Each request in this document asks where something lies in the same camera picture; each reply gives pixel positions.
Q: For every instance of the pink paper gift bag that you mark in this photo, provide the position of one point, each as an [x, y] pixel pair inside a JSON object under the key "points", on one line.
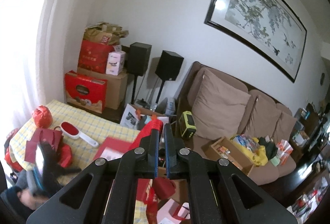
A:
{"points": [[173, 213]]}

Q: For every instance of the brown sofa cushion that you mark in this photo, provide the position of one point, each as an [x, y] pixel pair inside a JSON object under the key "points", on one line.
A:
{"points": [[218, 107]]}

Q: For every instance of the green black portable device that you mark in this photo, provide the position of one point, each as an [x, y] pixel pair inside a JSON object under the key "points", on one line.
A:
{"points": [[187, 125]]}

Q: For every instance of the brown cardboard box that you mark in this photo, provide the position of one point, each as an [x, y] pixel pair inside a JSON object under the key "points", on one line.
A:
{"points": [[116, 86]]}

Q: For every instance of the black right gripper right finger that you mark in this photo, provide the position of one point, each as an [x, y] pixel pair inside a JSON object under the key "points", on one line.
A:
{"points": [[218, 191]]}

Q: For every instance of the cardboard box with items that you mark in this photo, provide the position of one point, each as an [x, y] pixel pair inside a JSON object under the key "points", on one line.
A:
{"points": [[224, 148]]}

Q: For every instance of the yellow cloth on sofa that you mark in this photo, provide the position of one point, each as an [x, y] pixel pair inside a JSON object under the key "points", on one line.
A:
{"points": [[251, 149]]}

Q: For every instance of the yellow blue checked tablecloth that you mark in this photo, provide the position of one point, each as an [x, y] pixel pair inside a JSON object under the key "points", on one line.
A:
{"points": [[95, 127]]}

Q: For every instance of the crumpled gold paper bag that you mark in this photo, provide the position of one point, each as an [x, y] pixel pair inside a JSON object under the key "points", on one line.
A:
{"points": [[105, 33]]}

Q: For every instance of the white pink small box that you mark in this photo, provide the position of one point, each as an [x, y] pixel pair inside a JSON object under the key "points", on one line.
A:
{"points": [[115, 62]]}

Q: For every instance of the maroon paper gift bag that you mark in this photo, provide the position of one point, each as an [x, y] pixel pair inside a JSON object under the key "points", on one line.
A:
{"points": [[52, 137]]}

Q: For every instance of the dark red gift box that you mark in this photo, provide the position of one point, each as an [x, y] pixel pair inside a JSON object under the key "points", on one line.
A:
{"points": [[93, 56]]}

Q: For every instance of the red plastic bag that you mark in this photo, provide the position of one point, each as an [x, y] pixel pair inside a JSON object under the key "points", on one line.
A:
{"points": [[64, 155]]}

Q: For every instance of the white red lint brush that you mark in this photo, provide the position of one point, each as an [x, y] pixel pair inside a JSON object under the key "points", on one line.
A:
{"points": [[72, 132]]}

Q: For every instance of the framed ink tree painting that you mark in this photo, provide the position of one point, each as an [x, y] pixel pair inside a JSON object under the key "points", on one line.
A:
{"points": [[268, 27]]}

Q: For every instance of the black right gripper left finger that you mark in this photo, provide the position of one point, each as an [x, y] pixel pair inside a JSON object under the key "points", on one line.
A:
{"points": [[104, 192]]}

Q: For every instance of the black speaker on stand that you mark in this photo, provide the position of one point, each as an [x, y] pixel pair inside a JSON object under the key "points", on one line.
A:
{"points": [[168, 68], [137, 62]]}

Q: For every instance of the brown sofa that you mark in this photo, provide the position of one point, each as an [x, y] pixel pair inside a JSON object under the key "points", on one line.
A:
{"points": [[263, 118]]}

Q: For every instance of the open box with papers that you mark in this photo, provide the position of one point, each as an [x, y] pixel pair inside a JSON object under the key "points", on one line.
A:
{"points": [[135, 117]]}

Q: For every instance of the white sheer curtain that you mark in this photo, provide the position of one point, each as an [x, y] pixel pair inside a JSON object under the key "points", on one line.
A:
{"points": [[31, 71]]}

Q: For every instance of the red raffia string ball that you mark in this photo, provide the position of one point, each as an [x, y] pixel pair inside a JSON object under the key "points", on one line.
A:
{"points": [[42, 117]]}

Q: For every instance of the red collection gift box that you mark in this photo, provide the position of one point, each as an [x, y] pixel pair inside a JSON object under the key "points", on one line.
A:
{"points": [[86, 92]]}

